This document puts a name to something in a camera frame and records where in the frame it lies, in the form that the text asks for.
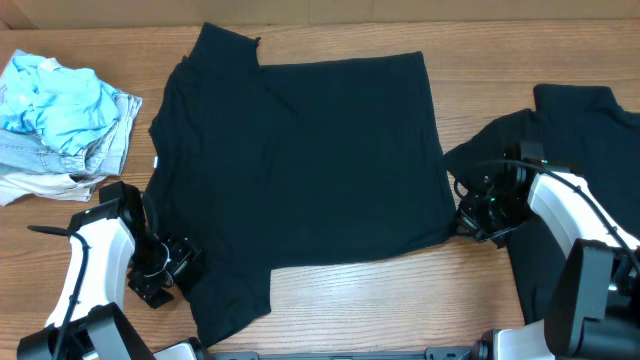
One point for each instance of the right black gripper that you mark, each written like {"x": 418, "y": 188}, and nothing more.
{"x": 476, "y": 220}

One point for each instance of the light blue crumpled shirt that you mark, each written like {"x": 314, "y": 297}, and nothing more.
{"x": 66, "y": 109}

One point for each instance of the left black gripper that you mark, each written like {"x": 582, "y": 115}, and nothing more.
{"x": 176, "y": 261}

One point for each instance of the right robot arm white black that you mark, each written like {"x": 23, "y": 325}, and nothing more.
{"x": 594, "y": 309}

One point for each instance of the black t-shirt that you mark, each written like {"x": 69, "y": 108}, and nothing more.
{"x": 272, "y": 166}

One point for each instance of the folded pale pink garment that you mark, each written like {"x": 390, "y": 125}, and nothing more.
{"x": 64, "y": 187}

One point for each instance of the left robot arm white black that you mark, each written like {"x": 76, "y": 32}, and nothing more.
{"x": 115, "y": 247}

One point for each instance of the folded blue denim jeans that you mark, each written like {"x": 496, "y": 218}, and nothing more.
{"x": 104, "y": 157}

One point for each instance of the black clothes pile right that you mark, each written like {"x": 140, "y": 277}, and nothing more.
{"x": 582, "y": 126}

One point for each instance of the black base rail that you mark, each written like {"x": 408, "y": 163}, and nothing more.
{"x": 430, "y": 353}

